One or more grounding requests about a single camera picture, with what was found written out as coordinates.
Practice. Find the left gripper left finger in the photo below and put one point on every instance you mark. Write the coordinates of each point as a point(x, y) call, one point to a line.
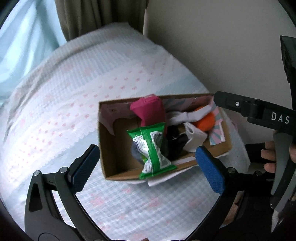
point(53, 211)

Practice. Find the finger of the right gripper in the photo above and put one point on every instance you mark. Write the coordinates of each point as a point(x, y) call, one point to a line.
point(229, 101)

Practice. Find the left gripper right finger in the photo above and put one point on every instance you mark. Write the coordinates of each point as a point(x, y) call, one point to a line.
point(242, 210)

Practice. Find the orange pompom ball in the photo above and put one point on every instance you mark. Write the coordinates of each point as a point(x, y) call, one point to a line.
point(206, 123)

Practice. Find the white cloth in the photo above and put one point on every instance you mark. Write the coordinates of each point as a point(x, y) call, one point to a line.
point(196, 137)

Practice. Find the light grey sock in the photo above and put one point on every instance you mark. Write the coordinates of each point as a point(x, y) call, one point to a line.
point(174, 118)

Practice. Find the small black cloth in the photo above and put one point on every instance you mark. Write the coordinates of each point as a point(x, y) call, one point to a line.
point(173, 144)

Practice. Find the magenta cloth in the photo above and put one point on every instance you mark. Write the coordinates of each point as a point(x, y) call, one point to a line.
point(150, 110)

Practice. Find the green snack packet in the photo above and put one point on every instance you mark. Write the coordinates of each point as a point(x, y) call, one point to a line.
point(149, 139)

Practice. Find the person's right hand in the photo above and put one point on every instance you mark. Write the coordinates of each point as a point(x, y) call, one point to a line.
point(269, 154)

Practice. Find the open cardboard box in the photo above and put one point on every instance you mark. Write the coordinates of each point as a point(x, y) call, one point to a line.
point(116, 118)

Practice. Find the patterned bed cover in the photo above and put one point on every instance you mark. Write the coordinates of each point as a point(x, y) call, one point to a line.
point(51, 118)

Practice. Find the brown-grey curtain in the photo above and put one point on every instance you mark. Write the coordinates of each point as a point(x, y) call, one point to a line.
point(83, 16)

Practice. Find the light blue hanging sheet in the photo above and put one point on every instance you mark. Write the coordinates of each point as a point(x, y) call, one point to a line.
point(30, 32)

